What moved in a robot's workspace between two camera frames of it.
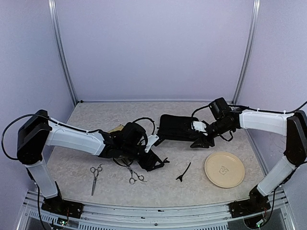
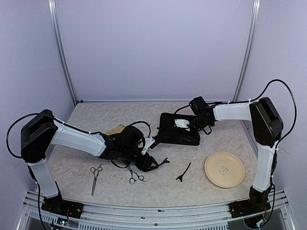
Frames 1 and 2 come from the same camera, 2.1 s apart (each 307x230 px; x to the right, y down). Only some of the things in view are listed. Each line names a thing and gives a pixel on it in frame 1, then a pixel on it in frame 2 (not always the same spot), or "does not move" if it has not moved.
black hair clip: (180, 177) does not move
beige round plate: (224, 169) does not move
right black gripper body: (221, 127) → (201, 123)
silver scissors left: (96, 172) does not move
